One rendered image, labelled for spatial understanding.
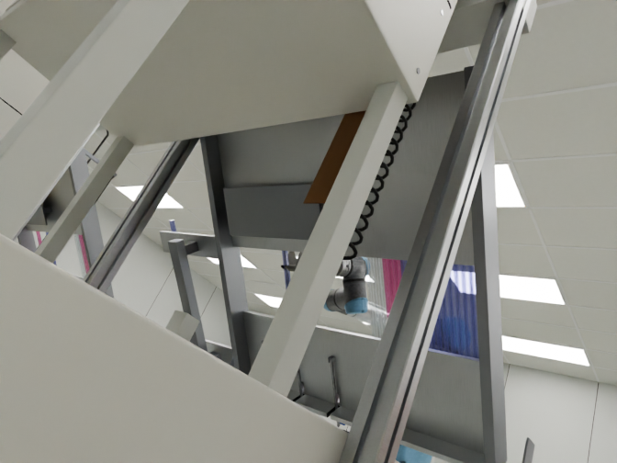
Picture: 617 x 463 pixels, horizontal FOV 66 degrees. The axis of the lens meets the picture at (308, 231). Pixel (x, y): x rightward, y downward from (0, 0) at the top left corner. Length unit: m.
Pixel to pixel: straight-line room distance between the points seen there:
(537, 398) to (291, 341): 7.68
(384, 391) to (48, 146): 0.39
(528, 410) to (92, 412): 7.83
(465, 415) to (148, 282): 9.06
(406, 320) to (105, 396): 0.33
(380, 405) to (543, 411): 7.51
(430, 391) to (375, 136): 0.62
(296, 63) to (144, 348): 0.43
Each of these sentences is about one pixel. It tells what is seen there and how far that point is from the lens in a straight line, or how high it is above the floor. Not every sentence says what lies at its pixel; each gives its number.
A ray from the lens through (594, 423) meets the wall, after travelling 7.90.
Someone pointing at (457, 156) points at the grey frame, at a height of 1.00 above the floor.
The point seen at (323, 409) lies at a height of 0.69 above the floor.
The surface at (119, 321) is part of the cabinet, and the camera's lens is 0.33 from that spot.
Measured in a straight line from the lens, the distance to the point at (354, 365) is 1.11.
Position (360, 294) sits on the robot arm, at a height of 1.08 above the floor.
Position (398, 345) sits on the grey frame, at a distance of 0.54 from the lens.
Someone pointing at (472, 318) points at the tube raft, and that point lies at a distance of 0.93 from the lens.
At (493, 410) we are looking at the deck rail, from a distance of 0.94.
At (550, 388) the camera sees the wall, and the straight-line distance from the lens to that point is 8.09.
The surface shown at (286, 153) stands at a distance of 1.08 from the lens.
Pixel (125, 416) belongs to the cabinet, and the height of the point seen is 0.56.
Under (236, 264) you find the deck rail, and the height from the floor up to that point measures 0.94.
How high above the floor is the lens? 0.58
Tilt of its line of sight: 24 degrees up
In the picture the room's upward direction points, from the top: 24 degrees clockwise
